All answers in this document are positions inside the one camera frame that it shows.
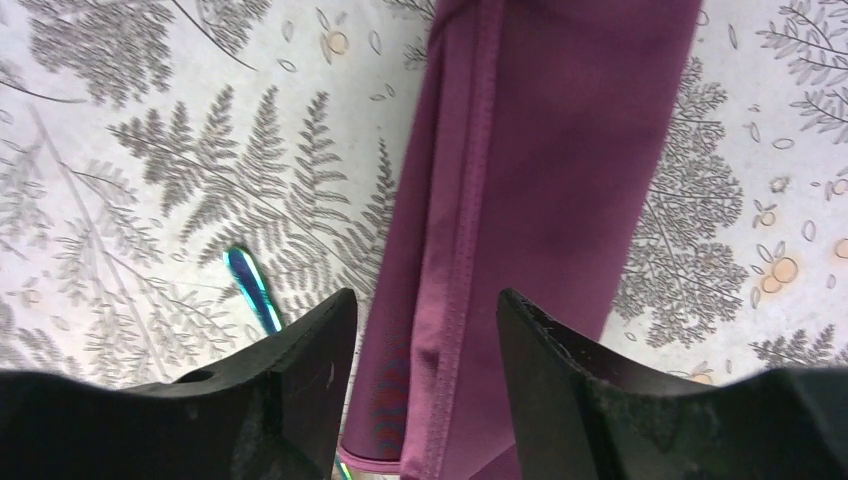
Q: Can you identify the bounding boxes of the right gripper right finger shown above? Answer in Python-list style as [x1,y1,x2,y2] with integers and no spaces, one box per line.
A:
[497,289,847,480]

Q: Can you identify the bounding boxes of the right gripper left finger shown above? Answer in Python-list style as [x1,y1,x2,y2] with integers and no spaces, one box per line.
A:
[1,288,357,479]

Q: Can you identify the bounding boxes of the purple cloth napkin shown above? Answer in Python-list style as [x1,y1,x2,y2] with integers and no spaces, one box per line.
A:
[340,0,700,479]

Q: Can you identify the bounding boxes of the iridescent fork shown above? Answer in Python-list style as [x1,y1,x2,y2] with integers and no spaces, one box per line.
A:
[224,247,358,479]

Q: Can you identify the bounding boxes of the floral patterned tablecloth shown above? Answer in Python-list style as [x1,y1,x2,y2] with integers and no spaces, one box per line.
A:
[0,0,848,480]

